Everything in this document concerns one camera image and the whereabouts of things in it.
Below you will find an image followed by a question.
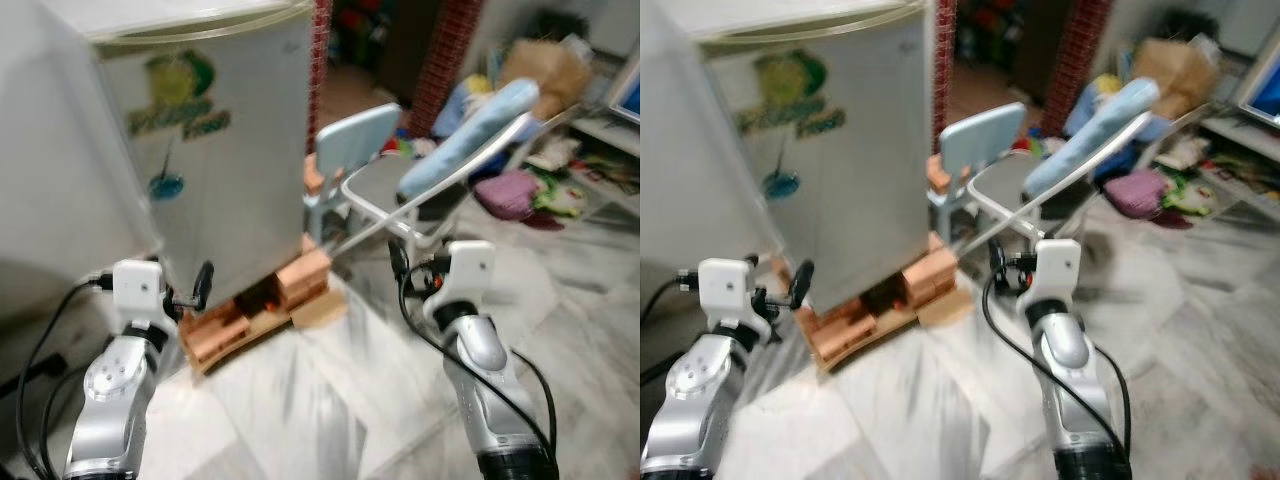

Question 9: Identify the small grey fridge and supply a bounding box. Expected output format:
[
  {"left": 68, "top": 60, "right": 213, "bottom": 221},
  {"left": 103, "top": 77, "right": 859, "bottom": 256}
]
[
  {"left": 640, "top": 0, "right": 947, "bottom": 317},
  {"left": 0, "top": 0, "right": 317, "bottom": 313}
]

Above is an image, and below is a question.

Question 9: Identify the green yellow fridge sticker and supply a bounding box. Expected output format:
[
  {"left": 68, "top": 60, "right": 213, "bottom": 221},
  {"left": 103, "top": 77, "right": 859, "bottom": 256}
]
[
  {"left": 125, "top": 50, "right": 233, "bottom": 141},
  {"left": 738, "top": 50, "right": 847, "bottom": 137}
]

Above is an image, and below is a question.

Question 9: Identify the orange clay brick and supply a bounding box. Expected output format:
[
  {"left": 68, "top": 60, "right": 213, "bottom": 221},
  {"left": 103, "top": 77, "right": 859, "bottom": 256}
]
[
  {"left": 178, "top": 300, "right": 251, "bottom": 377},
  {"left": 272, "top": 238, "right": 333, "bottom": 309},
  {"left": 800, "top": 295, "right": 881, "bottom": 374},
  {"left": 895, "top": 235, "right": 959, "bottom": 306}
]

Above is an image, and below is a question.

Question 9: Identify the brown wooden board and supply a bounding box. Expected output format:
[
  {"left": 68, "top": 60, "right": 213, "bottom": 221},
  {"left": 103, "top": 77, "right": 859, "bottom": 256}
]
[
  {"left": 915, "top": 285, "right": 974, "bottom": 329},
  {"left": 290, "top": 288, "right": 349, "bottom": 332}
]

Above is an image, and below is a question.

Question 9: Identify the purple bag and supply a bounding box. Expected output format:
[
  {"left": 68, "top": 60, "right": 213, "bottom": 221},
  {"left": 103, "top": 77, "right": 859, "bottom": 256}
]
[
  {"left": 474, "top": 170, "right": 542, "bottom": 221},
  {"left": 1102, "top": 169, "right": 1167, "bottom": 219}
]

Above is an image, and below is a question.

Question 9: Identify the light blue plastic chair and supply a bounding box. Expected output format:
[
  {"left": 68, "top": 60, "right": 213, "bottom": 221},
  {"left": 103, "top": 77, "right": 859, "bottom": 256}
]
[
  {"left": 304, "top": 103, "right": 406, "bottom": 243},
  {"left": 927, "top": 103, "right": 1029, "bottom": 247}
]

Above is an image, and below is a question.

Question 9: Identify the light blue cushion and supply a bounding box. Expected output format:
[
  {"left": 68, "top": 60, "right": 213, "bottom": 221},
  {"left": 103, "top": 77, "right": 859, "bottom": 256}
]
[
  {"left": 399, "top": 80, "right": 542, "bottom": 201},
  {"left": 1021, "top": 80, "right": 1162, "bottom": 197}
]

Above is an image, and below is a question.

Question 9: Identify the green yellow plush toy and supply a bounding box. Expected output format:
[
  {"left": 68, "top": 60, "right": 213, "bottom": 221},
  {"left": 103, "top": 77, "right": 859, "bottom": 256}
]
[
  {"left": 533, "top": 165, "right": 592, "bottom": 217},
  {"left": 1164, "top": 165, "right": 1222, "bottom": 217}
]

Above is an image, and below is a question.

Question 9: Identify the blue yellow bundle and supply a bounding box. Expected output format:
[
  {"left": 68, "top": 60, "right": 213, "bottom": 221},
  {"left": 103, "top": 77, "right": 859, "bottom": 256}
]
[
  {"left": 438, "top": 76, "right": 503, "bottom": 143},
  {"left": 1064, "top": 74, "right": 1127, "bottom": 141}
]

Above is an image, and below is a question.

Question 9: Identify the narrow red brick pillar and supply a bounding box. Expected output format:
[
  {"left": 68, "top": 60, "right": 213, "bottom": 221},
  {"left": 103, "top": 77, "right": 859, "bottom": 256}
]
[
  {"left": 309, "top": 0, "right": 333, "bottom": 153},
  {"left": 930, "top": 0, "right": 953, "bottom": 153}
]

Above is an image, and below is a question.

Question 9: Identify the wide red brick pillar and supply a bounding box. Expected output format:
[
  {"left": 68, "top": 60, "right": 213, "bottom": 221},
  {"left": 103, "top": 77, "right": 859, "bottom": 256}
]
[
  {"left": 1039, "top": 0, "right": 1113, "bottom": 138},
  {"left": 404, "top": 0, "right": 483, "bottom": 138}
]

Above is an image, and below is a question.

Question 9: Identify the white low shelf unit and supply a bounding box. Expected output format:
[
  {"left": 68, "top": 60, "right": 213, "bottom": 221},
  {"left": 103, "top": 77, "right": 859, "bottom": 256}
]
[
  {"left": 568, "top": 108, "right": 641, "bottom": 159},
  {"left": 1198, "top": 110, "right": 1280, "bottom": 169}
]

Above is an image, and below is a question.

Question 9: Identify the brown paper bag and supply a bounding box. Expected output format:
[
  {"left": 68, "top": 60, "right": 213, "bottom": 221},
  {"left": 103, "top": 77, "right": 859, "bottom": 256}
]
[
  {"left": 499, "top": 38, "right": 593, "bottom": 122},
  {"left": 1130, "top": 37, "right": 1222, "bottom": 121}
]

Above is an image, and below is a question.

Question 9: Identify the blue screen monitor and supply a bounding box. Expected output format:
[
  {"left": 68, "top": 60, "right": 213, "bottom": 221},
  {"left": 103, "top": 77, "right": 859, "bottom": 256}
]
[
  {"left": 1234, "top": 48, "right": 1280, "bottom": 133},
  {"left": 607, "top": 58, "right": 641, "bottom": 127}
]

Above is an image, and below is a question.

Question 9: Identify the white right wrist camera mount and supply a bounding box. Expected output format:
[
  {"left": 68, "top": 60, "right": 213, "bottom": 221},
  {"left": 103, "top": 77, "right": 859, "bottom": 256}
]
[
  {"left": 1031, "top": 238, "right": 1084, "bottom": 307},
  {"left": 444, "top": 240, "right": 498, "bottom": 312}
]

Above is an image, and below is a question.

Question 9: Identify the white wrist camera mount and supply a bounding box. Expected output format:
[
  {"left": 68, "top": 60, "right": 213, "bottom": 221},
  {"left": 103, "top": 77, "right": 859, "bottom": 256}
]
[
  {"left": 112, "top": 259, "right": 167, "bottom": 327},
  {"left": 444, "top": 240, "right": 498, "bottom": 312},
  {"left": 697, "top": 258, "right": 754, "bottom": 322},
  {"left": 1031, "top": 238, "right": 1084, "bottom": 307}
]

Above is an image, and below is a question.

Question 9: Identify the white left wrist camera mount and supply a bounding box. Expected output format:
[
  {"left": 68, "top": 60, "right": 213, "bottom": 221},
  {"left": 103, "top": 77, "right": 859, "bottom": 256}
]
[
  {"left": 697, "top": 258, "right": 754, "bottom": 322},
  {"left": 112, "top": 259, "right": 167, "bottom": 327}
]

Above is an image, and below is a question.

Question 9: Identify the white frame folding chair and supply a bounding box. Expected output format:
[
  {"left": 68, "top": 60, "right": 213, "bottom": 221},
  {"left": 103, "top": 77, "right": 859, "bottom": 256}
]
[
  {"left": 965, "top": 110, "right": 1188, "bottom": 253},
  {"left": 340, "top": 110, "right": 563, "bottom": 253}
]

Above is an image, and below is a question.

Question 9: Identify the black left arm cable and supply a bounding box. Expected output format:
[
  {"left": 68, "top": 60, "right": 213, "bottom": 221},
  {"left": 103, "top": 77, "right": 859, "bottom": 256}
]
[
  {"left": 640, "top": 270, "right": 701, "bottom": 331},
  {"left": 15, "top": 277, "right": 116, "bottom": 480}
]

